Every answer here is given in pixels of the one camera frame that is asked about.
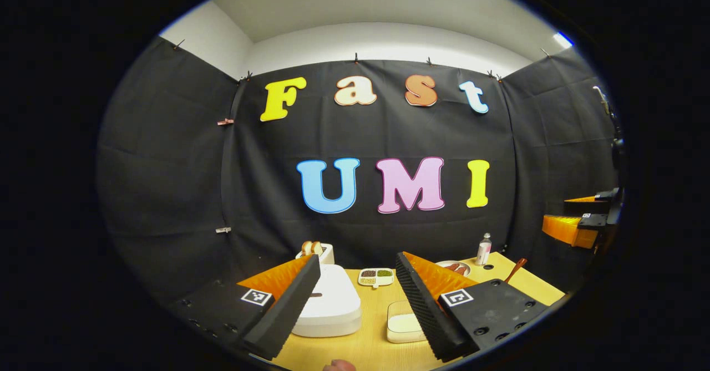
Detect white toaster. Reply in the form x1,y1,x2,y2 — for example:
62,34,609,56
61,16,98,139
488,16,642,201
296,242,336,265

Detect white round plate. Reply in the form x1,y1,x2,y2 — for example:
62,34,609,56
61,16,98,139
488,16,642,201
435,260,471,277

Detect clear rice container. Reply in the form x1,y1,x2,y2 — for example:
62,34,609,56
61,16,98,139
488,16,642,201
386,301,428,344

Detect brown wooden spoon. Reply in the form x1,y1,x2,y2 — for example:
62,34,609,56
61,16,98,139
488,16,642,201
503,258,528,284

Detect small clear bottle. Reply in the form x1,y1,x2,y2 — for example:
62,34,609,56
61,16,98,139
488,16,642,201
476,233,493,266

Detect black backdrop cloth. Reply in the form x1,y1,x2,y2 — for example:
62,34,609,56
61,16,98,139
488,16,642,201
97,35,625,327

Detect white rice cooker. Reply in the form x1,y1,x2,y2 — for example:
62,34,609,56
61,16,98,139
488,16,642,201
292,264,362,338

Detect white divided bean dish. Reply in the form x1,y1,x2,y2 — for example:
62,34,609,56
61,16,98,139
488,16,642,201
358,268,395,288

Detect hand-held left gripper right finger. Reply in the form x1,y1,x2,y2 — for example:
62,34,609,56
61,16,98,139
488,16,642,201
395,251,550,362

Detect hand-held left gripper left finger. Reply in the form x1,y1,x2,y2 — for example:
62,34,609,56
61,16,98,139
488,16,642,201
169,253,322,362

